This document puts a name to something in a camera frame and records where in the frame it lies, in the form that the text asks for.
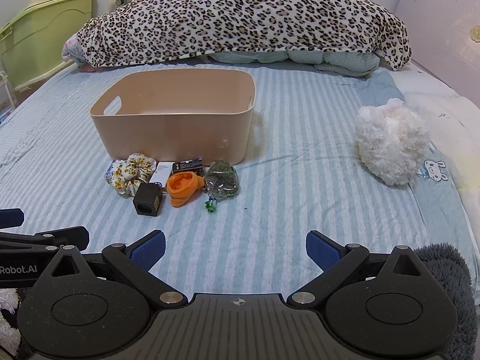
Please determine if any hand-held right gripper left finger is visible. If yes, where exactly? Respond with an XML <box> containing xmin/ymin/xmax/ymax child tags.
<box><xmin>44</xmin><ymin>230</ymin><xmax>188</xmax><ymax>308</ymax></box>

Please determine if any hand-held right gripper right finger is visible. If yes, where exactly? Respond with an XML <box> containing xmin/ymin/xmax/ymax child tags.
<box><xmin>287</xmin><ymin>230</ymin><xmax>433</xmax><ymax>307</ymax></box>

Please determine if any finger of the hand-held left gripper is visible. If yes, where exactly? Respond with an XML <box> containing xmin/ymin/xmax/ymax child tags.
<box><xmin>0</xmin><ymin>208</ymin><xmax>25</xmax><ymax>230</ymax></box>
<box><xmin>0</xmin><ymin>226</ymin><xmax>90</xmax><ymax>254</ymax></box>

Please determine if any black and white fluffy cloth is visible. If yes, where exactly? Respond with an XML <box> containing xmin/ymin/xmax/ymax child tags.
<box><xmin>0</xmin><ymin>289</ymin><xmax>24</xmax><ymax>360</ymax></box>

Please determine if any black cube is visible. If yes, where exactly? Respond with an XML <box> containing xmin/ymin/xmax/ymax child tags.
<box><xmin>133</xmin><ymin>182</ymin><xmax>164</xmax><ymax>217</ymax></box>

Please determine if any blue striped bed sheet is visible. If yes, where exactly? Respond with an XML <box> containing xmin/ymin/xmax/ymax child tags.
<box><xmin>0</xmin><ymin>62</ymin><xmax>474</xmax><ymax>308</ymax></box>

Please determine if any orange cloth item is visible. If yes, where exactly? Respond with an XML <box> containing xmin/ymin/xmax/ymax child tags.
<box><xmin>166</xmin><ymin>171</ymin><xmax>205</xmax><ymax>208</ymax></box>

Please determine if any small white box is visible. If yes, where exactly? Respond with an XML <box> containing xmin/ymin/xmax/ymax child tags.
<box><xmin>149</xmin><ymin>161</ymin><xmax>174</xmax><ymax>188</ymax></box>

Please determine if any blue floral scrunchie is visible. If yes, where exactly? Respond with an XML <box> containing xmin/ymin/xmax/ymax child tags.
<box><xmin>104</xmin><ymin>160</ymin><xmax>118</xmax><ymax>187</ymax></box>

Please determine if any yellow floral scrunchie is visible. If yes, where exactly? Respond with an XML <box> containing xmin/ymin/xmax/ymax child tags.
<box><xmin>109</xmin><ymin>153</ymin><xmax>157</xmax><ymax>198</ymax></box>

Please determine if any small black box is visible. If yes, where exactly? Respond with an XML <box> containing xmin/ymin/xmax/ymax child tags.
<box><xmin>172</xmin><ymin>158</ymin><xmax>205</xmax><ymax>177</ymax></box>

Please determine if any bag of green beads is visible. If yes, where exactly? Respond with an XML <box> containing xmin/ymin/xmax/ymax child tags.
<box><xmin>204</xmin><ymin>160</ymin><xmax>240</xmax><ymax>200</ymax></box>

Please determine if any beige plastic storage basket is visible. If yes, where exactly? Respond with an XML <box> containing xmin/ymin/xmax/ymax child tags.
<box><xmin>89</xmin><ymin>68</ymin><xmax>257</xmax><ymax>166</ymax></box>

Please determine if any rabbit print blue blanket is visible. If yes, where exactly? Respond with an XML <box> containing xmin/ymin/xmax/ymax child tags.
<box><xmin>352</xmin><ymin>69</ymin><xmax>480</xmax><ymax>305</ymax></box>

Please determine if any white rack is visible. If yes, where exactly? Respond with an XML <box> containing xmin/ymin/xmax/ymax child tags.
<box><xmin>0</xmin><ymin>70</ymin><xmax>18</xmax><ymax>112</ymax></box>

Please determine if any white fluffy plush toy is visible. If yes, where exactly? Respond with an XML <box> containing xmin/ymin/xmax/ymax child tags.
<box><xmin>354</xmin><ymin>98</ymin><xmax>430</xmax><ymax>188</ymax></box>

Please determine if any grey fluffy cloth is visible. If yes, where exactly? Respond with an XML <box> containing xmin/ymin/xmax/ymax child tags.
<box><xmin>412</xmin><ymin>243</ymin><xmax>478</xmax><ymax>360</ymax></box>

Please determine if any pink floral quilt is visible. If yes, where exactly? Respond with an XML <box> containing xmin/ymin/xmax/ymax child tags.
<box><xmin>62</xmin><ymin>37</ymin><xmax>95</xmax><ymax>73</ymax></box>

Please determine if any green plastic storage box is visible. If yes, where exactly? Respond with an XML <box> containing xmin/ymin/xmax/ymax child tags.
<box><xmin>0</xmin><ymin>0</ymin><xmax>95</xmax><ymax>91</ymax></box>

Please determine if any white pillow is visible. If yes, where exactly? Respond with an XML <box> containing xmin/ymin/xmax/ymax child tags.
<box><xmin>394</xmin><ymin>70</ymin><xmax>480</xmax><ymax>196</ymax></box>

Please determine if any green checked quilt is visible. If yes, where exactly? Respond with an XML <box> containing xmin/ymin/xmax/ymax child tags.
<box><xmin>208</xmin><ymin>50</ymin><xmax>380</xmax><ymax>78</ymax></box>

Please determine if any pink headboard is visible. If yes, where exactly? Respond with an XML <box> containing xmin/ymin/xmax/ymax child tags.
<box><xmin>390</xmin><ymin>0</ymin><xmax>480</xmax><ymax>99</ymax></box>

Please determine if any leopard print blanket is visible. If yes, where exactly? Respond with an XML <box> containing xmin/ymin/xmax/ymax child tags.
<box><xmin>77</xmin><ymin>0</ymin><xmax>412</xmax><ymax>72</ymax></box>

